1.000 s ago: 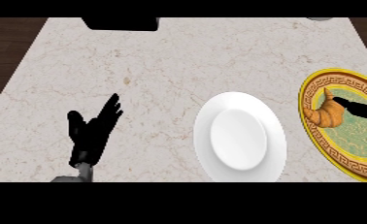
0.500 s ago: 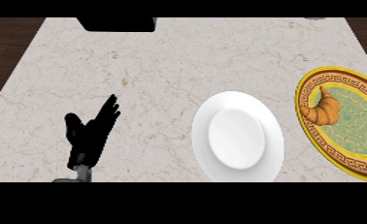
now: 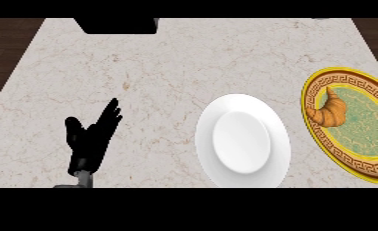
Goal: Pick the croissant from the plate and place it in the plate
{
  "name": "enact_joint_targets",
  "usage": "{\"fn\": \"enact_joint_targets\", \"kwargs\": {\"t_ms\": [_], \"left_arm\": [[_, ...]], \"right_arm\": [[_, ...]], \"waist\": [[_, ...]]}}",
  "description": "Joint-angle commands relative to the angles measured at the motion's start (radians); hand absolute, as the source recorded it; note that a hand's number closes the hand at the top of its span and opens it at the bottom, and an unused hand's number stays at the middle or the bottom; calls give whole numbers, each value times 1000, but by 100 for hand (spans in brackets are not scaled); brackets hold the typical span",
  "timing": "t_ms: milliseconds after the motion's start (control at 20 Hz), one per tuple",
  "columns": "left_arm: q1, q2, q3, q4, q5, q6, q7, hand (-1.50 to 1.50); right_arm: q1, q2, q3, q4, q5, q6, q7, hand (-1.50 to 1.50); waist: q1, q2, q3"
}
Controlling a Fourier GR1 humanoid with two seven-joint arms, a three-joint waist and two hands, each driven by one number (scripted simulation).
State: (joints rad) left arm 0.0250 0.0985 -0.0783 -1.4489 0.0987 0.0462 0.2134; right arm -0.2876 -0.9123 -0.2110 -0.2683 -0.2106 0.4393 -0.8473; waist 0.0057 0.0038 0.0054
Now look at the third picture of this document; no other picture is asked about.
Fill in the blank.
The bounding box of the brown croissant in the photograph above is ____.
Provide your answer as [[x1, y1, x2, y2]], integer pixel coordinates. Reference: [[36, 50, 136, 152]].
[[305, 86, 349, 128]]

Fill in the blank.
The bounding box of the white plate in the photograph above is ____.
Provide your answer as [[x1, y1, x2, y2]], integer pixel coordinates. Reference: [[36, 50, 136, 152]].
[[194, 93, 293, 189]]

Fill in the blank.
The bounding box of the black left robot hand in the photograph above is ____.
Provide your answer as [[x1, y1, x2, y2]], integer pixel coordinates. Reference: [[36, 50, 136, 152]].
[[64, 97, 125, 177]]

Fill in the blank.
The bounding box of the yellow patterned plate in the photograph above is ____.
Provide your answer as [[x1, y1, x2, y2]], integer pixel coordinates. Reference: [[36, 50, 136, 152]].
[[300, 66, 378, 185]]

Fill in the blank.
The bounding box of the black appliance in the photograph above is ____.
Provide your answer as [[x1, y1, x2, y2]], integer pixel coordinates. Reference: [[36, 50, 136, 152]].
[[73, 17, 161, 36]]

